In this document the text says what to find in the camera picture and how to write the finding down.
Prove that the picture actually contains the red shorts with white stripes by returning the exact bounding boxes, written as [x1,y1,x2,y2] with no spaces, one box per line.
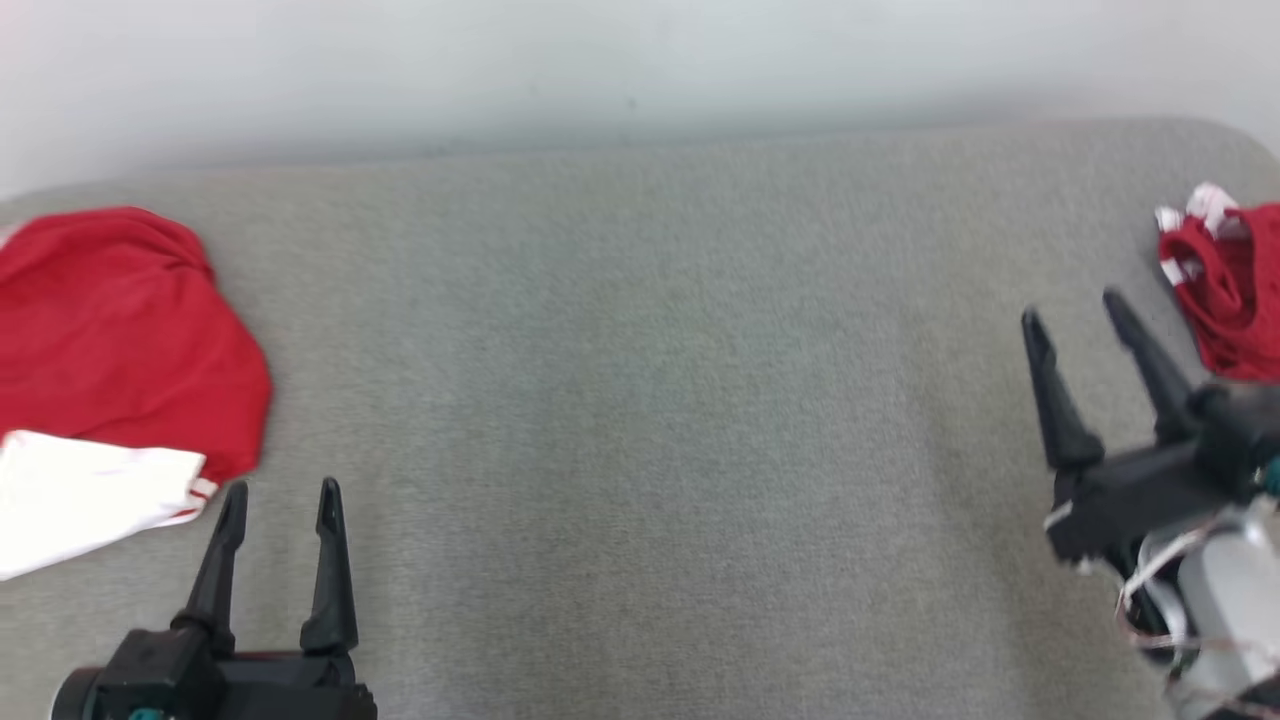
[1155,182,1280,385]

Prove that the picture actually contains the red basketball jersey white sleeves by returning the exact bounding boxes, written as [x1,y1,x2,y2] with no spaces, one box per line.
[0,205,274,583]

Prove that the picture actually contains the thin right arm cable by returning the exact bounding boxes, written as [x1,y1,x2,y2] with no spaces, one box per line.
[1115,520,1280,720]

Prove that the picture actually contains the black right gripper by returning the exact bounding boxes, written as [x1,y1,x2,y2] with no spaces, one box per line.
[1020,288,1261,571]

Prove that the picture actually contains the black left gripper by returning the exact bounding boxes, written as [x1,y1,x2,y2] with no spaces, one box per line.
[50,478,379,720]

